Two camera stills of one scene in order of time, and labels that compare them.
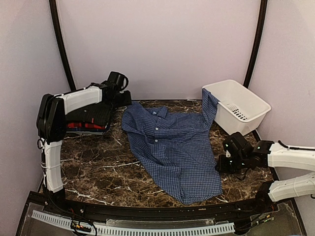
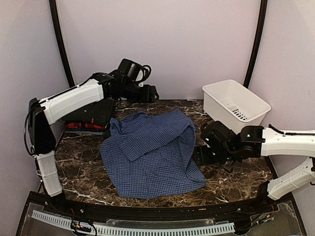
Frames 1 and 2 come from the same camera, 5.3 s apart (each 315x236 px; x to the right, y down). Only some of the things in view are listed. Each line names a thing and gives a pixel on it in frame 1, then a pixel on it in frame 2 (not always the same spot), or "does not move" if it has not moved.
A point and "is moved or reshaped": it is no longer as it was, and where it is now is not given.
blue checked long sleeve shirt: x=182 y=144 is moved or reshaped
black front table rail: x=138 y=212 does not move
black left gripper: x=128 y=102 -> x=148 y=96
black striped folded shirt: x=98 y=113 does not move
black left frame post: x=52 y=8 does not move
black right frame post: x=263 y=16 does not move
